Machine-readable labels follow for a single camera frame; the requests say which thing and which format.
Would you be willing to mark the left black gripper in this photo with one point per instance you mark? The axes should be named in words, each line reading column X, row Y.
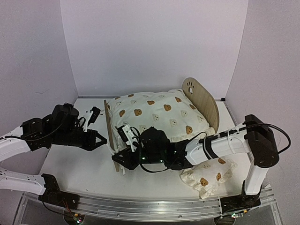
column 89, row 144

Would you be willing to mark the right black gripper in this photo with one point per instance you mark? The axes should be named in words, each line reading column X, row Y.
column 128, row 158

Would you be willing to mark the large bear print cushion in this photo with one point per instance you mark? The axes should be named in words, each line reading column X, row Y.
column 159, row 114

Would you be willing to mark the wooden pet bed frame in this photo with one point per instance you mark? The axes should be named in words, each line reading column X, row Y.
column 204, row 105

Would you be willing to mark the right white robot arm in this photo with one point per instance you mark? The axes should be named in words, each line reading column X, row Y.
column 252, row 137

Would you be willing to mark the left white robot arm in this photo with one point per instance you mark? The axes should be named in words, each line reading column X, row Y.
column 15, row 174

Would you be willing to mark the small bear print pillow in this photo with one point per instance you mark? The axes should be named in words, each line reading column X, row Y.
column 206, row 177

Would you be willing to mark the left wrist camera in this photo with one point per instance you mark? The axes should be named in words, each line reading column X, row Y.
column 90, row 117

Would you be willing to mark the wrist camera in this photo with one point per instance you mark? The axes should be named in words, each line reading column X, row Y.
column 128, row 137
column 90, row 117

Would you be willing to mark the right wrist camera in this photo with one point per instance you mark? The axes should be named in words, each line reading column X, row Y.
column 128, row 137

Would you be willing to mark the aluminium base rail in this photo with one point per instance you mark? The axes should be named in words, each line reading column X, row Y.
column 158, row 202

